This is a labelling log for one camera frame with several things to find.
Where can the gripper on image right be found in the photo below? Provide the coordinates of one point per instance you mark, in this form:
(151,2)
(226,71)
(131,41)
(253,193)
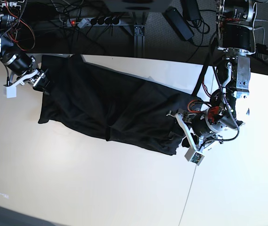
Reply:
(206,125)

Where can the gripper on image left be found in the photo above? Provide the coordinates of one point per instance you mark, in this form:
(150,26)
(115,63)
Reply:
(21,64)

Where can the black T-shirt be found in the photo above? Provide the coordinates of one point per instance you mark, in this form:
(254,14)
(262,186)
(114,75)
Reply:
(113,106)

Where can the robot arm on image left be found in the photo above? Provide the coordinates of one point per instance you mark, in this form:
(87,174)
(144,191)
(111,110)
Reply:
(17,38)

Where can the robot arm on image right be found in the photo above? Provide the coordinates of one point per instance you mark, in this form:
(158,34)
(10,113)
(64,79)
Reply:
(230,49)

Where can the grey power strip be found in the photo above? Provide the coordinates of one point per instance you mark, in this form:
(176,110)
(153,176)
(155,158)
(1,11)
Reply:
(93,21)

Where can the black power brick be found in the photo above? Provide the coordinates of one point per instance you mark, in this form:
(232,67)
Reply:
(178,24)

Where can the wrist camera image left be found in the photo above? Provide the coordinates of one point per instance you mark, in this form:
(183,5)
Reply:
(10,91)

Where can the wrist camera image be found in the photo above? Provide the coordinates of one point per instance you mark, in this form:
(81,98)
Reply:
(194,158)
(10,91)

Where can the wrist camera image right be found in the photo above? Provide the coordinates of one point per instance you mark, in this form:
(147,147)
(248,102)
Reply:
(194,158)

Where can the aluminium frame post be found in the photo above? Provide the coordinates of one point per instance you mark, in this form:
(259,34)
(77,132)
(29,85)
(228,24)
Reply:
(139,19)

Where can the grey base plate top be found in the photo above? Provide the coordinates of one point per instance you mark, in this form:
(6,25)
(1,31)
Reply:
(137,5)

